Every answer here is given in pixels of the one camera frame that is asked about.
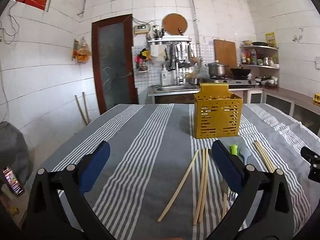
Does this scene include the row of condiment bottles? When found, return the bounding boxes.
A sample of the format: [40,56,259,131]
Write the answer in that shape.
[241,49,279,67]

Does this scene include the wall hook stickers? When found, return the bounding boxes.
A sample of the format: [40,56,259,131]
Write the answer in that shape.
[293,27,305,42]

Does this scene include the row of hanging kitchen utensils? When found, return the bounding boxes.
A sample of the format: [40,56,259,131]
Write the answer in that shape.
[166,42,201,68]

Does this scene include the green handled fork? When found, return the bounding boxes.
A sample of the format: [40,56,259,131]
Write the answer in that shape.
[226,144,238,203]

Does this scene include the grey wall pipe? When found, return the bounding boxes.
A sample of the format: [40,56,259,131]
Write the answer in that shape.
[77,0,106,16]

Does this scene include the beige wall control box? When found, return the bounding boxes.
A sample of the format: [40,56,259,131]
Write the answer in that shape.
[134,24,152,35]

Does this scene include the wooden stick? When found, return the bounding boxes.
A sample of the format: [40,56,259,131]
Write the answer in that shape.
[75,94,88,126]
[82,92,90,123]

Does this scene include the hanging toys and basket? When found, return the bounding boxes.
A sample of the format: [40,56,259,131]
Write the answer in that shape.
[134,47,153,73]

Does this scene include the yellow wall poster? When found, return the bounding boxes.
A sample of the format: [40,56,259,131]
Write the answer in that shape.
[265,32,277,48]

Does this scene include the steel cooking pot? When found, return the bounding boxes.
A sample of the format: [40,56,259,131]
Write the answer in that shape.
[205,60,230,78]

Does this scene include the white hanging cloth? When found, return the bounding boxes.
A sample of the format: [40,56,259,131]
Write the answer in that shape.
[150,44,167,62]

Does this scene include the yellow perforated utensil holder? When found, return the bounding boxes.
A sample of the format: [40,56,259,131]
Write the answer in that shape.
[194,82,243,139]

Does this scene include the kitchen counter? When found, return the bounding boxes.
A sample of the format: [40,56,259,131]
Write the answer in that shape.
[247,84,320,135]

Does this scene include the steel faucet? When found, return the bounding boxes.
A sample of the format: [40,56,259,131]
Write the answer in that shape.
[175,62,186,84]

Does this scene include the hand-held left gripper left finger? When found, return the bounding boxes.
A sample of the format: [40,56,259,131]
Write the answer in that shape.
[24,141,118,240]

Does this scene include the smartphone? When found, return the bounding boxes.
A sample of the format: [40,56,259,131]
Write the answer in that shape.
[2,165,25,197]

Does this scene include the rectangular wooden cutting board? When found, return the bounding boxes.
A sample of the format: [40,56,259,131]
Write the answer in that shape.
[213,39,238,69]

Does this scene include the grey white striped tablecloth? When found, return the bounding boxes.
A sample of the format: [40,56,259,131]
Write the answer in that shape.
[22,103,320,240]

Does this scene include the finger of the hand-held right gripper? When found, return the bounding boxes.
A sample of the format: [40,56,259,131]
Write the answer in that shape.
[301,146,320,162]
[308,162,320,180]

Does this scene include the white corner shelf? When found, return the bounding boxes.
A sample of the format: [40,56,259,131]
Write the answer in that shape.
[239,44,281,70]

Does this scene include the grey cloth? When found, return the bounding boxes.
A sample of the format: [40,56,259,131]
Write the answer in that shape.
[0,121,33,188]

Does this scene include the round wooden board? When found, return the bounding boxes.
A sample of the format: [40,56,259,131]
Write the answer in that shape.
[162,13,189,36]

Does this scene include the black wall cable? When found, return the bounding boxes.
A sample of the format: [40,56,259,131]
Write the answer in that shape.
[0,4,21,44]

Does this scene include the metal wall rack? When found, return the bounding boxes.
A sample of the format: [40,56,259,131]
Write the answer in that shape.
[147,37,193,46]

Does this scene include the steel sink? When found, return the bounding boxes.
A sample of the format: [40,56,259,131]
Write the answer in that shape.
[147,83,201,97]

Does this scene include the white soap bottle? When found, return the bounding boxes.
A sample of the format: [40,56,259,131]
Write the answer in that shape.
[161,65,169,86]

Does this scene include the hanging orange plastic bag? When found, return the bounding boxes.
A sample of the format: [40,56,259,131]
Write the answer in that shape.
[72,37,92,64]

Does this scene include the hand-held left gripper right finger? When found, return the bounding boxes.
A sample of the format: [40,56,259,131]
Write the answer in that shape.
[211,140,297,240]

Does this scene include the pale chopsticks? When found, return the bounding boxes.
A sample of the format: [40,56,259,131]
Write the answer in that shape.
[157,149,199,222]

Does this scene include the brown frosted glass door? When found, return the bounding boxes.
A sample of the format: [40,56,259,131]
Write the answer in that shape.
[91,14,138,115]

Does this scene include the black wok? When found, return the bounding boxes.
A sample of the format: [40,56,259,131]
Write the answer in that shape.
[230,66,252,79]

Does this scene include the gas stove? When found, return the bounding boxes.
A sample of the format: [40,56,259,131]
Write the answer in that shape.
[209,76,259,88]

